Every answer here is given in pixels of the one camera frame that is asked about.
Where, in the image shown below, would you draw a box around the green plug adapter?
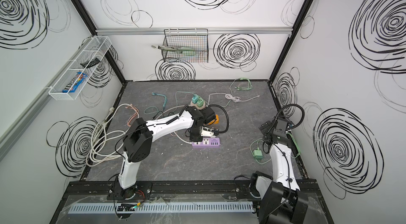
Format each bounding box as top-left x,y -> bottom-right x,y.
196,97 -> 205,107
252,149 -> 263,161

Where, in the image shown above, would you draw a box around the orange power strip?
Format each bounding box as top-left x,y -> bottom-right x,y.
213,115 -> 219,124

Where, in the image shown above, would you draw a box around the round pink power strip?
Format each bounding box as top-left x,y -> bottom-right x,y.
190,102 -> 206,110

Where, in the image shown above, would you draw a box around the teal plug adapter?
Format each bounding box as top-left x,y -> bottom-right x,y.
191,95 -> 200,104

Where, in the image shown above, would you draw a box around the purple power strip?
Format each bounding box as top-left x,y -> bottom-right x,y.
192,137 -> 221,149

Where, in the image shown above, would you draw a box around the pink usb cable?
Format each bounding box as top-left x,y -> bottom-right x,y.
125,103 -> 140,128

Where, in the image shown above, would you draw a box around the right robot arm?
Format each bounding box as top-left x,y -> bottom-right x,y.
252,118 -> 309,224

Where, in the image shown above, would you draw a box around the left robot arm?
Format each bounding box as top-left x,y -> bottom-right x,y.
118,105 -> 216,190

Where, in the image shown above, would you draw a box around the metal tongs in basket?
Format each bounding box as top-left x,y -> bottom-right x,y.
151,45 -> 196,56

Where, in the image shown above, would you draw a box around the blue candy packet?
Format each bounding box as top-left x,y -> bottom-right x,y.
62,72 -> 87,93

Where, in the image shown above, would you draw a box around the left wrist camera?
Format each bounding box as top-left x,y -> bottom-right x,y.
201,127 -> 218,137

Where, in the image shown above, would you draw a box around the white lilac usb cable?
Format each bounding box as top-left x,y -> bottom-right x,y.
207,92 -> 261,106

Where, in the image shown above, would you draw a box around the light green cable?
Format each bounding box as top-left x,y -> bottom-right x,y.
202,78 -> 253,107

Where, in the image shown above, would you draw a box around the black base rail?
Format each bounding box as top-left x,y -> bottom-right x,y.
64,179 -> 321,199

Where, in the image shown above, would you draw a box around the black wire wall basket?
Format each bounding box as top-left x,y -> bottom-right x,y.
161,28 -> 209,63

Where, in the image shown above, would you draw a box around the grey slotted cable duct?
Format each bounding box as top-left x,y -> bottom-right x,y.
68,201 -> 254,214

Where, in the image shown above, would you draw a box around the white power cords bundle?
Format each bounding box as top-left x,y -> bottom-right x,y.
86,104 -> 194,168

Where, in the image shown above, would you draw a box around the white wire wall basket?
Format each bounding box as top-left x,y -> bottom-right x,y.
48,36 -> 112,101

